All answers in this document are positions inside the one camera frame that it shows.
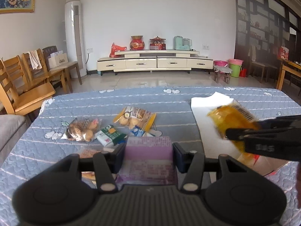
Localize mint green kitchen appliance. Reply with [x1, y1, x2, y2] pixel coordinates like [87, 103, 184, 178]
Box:
[173, 36, 192, 50]

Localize red round jar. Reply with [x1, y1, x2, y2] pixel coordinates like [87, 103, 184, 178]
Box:
[130, 35, 145, 50]

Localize grey sofa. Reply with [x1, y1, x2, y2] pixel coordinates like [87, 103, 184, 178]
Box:
[0, 114, 29, 165]

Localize near light wooden chair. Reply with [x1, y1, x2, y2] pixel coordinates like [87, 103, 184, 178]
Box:
[1, 61, 56, 116]

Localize white paper gift bag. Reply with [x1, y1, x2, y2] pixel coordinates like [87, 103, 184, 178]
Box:
[48, 50, 68, 69]

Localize wooden side table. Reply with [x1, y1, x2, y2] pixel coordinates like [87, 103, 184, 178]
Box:
[276, 57, 301, 91]

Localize green bucket pink lid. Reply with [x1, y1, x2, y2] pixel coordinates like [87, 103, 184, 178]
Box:
[229, 59, 243, 78]

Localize dark wooden display shelf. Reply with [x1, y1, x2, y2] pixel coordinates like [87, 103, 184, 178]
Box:
[235, 0, 300, 68]

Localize yellow snack pack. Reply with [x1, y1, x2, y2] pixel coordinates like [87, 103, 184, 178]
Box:
[207, 103, 261, 166]

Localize dark chair with bag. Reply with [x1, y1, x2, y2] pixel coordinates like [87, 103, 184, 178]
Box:
[42, 46, 82, 92]

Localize red pavilion gift box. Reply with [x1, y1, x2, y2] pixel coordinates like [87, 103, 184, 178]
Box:
[150, 36, 166, 50]

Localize red gift box on table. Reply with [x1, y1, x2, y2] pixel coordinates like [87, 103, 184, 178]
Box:
[279, 46, 289, 60]

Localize small wooden stool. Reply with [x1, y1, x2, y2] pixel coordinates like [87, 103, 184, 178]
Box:
[213, 65, 233, 84]

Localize purple snack pack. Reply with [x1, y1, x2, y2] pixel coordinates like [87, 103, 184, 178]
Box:
[116, 136, 177, 187]

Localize light wooden chair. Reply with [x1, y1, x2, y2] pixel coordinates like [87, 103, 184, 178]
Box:
[1, 61, 56, 116]
[1, 55, 46, 95]

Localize cream TV cabinet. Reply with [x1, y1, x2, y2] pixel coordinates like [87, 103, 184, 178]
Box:
[97, 50, 214, 75]

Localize small red bucket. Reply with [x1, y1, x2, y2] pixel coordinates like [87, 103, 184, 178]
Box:
[239, 68, 247, 78]

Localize pink basin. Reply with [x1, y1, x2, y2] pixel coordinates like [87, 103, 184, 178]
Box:
[213, 60, 228, 67]

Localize blue quilted table cover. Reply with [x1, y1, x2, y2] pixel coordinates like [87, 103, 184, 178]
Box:
[0, 85, 301, 226]

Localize yellow bag small buns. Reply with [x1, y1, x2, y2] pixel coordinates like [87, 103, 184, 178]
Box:
[113, 106, 157, 132]

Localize clear bag brown pastries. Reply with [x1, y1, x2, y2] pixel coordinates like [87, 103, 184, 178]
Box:
[79, 148, 114, 184]

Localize blue white snack pack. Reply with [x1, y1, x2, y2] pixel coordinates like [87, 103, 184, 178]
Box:
[129, 125, 155, 137]

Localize clear bag round cookies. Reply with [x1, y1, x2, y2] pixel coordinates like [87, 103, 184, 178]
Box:
[61, 118, 102, 142]

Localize white towel on chair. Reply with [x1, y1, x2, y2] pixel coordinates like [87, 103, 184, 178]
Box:
[27, 50, 42, 70]

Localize red plastic bag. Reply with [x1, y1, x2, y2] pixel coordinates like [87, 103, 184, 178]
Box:
[109, 43, 127, 58]

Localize chair by shelf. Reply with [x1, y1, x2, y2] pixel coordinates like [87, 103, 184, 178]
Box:
[248, 44, 278, 83]

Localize green white snack pack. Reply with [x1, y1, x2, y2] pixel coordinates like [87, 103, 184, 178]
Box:
[95, 125, 126, 147]

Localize white standing air conditioner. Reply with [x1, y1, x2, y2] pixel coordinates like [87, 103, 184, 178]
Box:
[65, 0, 87, 77]

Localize red white cardboard box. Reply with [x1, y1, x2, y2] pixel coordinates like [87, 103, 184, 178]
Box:
[191, 92, 288, 176]

